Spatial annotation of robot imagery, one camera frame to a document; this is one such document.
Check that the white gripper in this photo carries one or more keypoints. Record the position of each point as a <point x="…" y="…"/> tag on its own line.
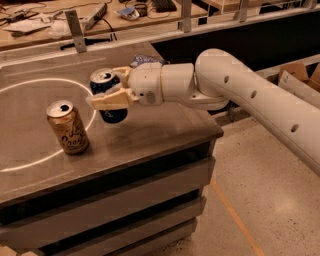
<point x="145" y="82"/>

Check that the blue pepsi can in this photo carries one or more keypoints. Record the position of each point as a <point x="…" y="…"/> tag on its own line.
<point x="102" y="81"/>

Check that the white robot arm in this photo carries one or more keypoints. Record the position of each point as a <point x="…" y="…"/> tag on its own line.
<point x="291" y="114"/>

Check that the orange La Croix can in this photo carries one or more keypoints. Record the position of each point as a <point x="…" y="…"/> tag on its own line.
<point x="68" y="127"/>

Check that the blue chip bag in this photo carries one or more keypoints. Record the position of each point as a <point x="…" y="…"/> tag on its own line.
<point x="140" y="59"/>

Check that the blue white small object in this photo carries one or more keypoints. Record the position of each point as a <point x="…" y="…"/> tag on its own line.
<point x="129" y="13"/>

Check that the grey power strip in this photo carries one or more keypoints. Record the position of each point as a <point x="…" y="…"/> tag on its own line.
<point x="94" y="16"/>

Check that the black keyboard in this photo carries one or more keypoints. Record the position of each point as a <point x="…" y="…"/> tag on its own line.
<point x="164" y="5"/>

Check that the white paper sheet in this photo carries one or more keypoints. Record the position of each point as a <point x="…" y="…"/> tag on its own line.
<point x="26" y="26"/>

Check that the grey counter drawer cabinet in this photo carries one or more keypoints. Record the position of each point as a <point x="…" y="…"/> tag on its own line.
<point x="112" y="201"/>

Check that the cardboard box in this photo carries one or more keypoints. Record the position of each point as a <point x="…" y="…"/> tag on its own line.
<point x="294" y="78"/>

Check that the metal bracket post left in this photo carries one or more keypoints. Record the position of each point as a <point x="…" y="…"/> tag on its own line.
<point x="75" y="30"/>

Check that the metal bracket post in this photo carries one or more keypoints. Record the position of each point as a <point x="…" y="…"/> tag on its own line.
<point x="75" y="30"/>
<point x="242" y="12"/>
<point x="185" y="23"/>

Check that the metal bracket post middle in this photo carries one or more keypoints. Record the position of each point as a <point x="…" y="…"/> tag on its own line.
<point x="185" y="23"/>

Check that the metal bracket post right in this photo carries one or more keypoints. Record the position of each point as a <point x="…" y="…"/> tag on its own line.
<point x="242" y="12"/>

